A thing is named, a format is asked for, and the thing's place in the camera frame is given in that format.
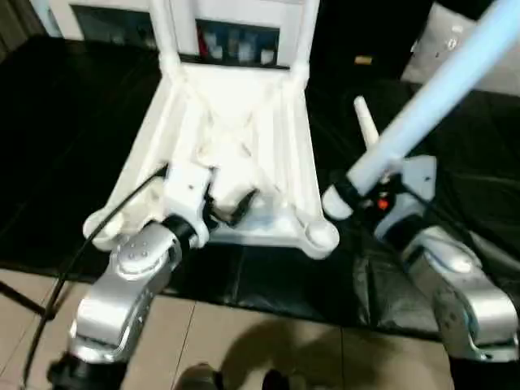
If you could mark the dark robot left foot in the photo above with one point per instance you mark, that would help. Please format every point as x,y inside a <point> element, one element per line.
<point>199,378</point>

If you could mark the dark robot foot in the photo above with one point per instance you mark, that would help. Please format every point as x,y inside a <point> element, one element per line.
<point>284,382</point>
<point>199,378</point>

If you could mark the black box with gold label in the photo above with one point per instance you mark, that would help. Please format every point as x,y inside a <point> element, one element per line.
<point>365,32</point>

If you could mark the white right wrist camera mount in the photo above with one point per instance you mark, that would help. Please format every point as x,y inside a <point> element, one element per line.
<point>414,178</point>

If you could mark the dark robot right foot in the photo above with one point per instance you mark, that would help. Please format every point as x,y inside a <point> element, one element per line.
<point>284,382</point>

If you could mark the black work mat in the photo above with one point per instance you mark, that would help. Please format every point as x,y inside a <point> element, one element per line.
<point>61,142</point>

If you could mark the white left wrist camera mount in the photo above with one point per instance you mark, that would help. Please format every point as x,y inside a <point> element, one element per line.
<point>187,191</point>

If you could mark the white plastic table leg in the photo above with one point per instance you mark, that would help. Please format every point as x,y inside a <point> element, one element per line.
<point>306,36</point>
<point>426,105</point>
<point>367,122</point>
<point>164,32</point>

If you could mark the white plastic table top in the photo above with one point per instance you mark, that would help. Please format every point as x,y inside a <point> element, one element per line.
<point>264,162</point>

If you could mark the grey cushion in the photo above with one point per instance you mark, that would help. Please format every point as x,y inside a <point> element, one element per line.
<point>447,44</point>

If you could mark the white glass-door cabinet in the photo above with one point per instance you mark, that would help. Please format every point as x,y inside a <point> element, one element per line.
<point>113,20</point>

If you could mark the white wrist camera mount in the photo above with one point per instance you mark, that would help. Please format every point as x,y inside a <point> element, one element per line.
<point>187,191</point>
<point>414,178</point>

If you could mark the black metal support bar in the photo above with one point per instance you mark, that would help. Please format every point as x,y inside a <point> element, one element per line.
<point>24,298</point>

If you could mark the beige curtain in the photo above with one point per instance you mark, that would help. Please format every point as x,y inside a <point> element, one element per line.
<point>16,24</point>

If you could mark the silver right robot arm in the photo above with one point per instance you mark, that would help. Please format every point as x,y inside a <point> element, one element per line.
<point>459,284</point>

